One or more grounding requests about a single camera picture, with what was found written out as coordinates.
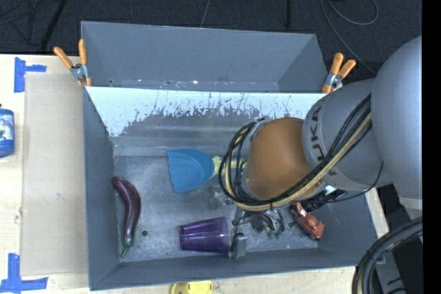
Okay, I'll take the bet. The pale cardboard board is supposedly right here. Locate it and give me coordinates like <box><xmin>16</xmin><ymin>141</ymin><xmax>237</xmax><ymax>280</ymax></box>
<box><xmin>19</xmin><ymin>73</ymin><xmax>91</xmax><ymax>277</ymax></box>

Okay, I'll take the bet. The blue scoop with yellow handle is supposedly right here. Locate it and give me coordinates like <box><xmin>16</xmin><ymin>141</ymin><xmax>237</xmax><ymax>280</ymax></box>
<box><xmin>166</xmin><ymin>147</ymin><xmax>247</xmax><ymax>193</ymax></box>

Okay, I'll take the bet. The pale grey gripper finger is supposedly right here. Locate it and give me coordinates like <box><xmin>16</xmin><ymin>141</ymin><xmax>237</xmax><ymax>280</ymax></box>
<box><xmin>229</xmin><ymin>233</ymin><xmax>249</xmax><ymax>260</ymax></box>

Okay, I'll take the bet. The yellow round object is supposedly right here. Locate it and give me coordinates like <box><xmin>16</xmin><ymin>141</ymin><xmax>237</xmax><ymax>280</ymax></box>
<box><xmin>169</xmin><ymin>280</ymin><xmax>214</xmax><ymax>294</ymax></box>

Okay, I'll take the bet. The grey metal bin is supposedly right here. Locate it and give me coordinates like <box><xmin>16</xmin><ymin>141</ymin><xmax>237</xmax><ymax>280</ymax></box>
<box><xmin>80</xmin><ymin>21</ymin><xmax>380</xmax><ymax>291</ymax></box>

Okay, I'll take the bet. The purple toy eggplant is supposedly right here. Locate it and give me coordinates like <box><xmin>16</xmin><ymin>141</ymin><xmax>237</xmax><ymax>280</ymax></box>
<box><xmin>111</xmin><ymin>176</ymin><xmax>142</xmax><ymax>259</ymax></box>

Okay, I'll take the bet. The black cylinder on white bracket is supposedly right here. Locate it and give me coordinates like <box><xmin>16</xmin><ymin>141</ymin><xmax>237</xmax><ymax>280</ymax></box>
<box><xmin>305</xmin><ymin>185</ymin><xmax>347</xmax><ymax>214</ymax></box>

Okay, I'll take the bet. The red-brown toy animal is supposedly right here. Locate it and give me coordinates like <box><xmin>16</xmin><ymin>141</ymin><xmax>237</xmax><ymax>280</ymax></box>
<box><xmin>289</xmin><ymin>201</ymin><xmax>326</xmax><ymax>240</ymax></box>

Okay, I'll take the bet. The purple plastic cup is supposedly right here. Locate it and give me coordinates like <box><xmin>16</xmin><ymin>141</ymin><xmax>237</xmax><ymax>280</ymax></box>
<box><xmin>179</xmin><ymin>216</ymin><xmax>232</xmax><ymax>254</ymax></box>

